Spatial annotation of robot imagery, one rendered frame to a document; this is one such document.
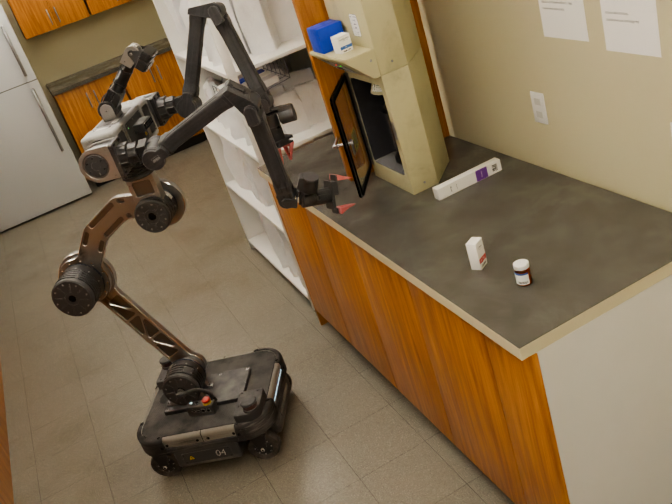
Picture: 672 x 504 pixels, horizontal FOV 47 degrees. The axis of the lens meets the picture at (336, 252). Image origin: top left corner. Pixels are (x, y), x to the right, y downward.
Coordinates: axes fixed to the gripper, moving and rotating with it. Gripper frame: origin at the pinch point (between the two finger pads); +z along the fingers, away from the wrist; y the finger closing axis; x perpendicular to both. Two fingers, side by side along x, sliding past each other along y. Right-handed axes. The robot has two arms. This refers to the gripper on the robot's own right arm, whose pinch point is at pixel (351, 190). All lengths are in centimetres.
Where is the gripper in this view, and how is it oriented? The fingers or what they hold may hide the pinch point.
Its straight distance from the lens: 284.0
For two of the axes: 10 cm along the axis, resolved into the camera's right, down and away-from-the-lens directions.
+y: -1.2, -9.7, -2.0
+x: -4.2, -1.3, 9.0
